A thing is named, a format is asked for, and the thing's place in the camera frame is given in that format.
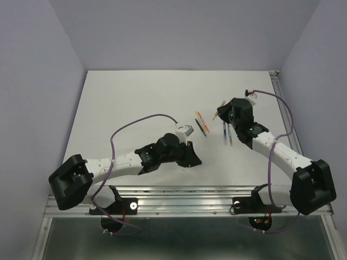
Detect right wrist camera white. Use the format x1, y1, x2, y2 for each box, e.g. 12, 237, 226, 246
245, 89, 257, 106

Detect light green marker pen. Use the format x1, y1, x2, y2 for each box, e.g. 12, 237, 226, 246
227, 124, 233, 146

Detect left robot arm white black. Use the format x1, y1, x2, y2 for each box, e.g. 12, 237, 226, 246
48, 133, 202, 213

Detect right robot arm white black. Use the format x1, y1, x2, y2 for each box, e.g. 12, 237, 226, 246
217, 98, 337, 216

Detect red pen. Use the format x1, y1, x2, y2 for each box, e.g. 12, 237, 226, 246
199, 114, 210, 133

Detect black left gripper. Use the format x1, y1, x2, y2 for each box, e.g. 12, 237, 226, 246
159, 139, 201, 166

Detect aluminium front rail frame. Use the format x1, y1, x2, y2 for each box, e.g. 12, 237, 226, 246
33, 186, 338, 259

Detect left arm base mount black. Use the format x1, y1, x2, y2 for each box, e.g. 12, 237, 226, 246
89, 185, 140, 236

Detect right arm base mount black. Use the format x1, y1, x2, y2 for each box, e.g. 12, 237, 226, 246
229, 184, 282, 231

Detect aluminium right side rail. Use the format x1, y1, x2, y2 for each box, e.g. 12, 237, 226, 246
269, 71, 303, 155

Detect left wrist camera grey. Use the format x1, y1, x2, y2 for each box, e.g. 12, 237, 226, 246
175, 122, 194, 144

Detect blue green pen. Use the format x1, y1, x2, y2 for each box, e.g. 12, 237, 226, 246
223, 121, 228, 145

